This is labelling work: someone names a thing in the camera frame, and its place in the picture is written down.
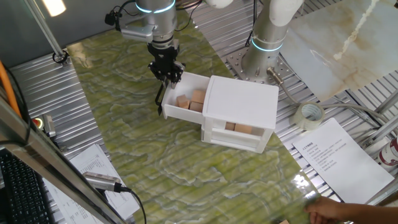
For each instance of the black keyboard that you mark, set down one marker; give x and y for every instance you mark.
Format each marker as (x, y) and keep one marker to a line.
(18, 193)

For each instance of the person forearm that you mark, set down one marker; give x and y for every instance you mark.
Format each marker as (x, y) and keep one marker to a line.
(370, 214)

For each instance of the paper sheet with text lines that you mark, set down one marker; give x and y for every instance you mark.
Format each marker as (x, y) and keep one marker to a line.
(342, 155)

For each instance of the silver camera on stand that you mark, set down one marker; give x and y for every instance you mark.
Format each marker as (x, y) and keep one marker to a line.
(99, 181)

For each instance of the white plain drawer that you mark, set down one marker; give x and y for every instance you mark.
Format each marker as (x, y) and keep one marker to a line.
(236, 138)

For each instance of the silver pole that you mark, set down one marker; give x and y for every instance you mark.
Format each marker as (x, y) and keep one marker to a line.
(43, 28)

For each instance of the green marble pattern mat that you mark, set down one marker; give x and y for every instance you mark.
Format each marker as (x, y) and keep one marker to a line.
(155, 140)

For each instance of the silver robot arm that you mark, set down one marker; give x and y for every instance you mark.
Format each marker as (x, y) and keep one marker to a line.
(267, 31)

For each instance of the orange tube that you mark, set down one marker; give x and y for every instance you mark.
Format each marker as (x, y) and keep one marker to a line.
(8, 87)

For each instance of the person hand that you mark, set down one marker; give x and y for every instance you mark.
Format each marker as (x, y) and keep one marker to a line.
(325, 211)

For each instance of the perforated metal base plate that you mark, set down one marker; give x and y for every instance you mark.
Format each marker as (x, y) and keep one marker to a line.
(233, 60)

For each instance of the aluminium frame bar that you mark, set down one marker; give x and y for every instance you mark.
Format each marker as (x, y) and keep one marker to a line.
(46, 161)

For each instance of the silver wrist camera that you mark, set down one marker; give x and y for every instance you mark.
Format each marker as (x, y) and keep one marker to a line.
(136, 32)

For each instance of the clear tape roll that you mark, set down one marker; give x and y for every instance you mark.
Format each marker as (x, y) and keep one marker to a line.
(298, 122)

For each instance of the beige marble pattern sheet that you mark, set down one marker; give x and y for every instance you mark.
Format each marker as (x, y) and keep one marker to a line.
(342, 46)

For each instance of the red emergency stop button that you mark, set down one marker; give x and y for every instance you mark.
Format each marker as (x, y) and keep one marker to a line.
(37, 123)

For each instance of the white plastic drawer cabinet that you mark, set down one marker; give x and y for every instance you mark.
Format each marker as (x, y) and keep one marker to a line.
(241, 99)

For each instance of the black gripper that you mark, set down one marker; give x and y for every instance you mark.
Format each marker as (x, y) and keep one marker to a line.
(164, 56)

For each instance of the glowing lamp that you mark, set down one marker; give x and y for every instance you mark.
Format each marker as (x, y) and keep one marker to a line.
(53, 7)

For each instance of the aluminium profile bar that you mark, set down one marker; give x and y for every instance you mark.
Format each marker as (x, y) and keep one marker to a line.
(382, 132)
(388, 102)

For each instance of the red and white can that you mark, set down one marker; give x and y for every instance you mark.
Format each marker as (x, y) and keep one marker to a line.
(390, 154)

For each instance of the paper sheet with printed tables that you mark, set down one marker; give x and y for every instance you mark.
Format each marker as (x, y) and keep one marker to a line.
(93, 161)

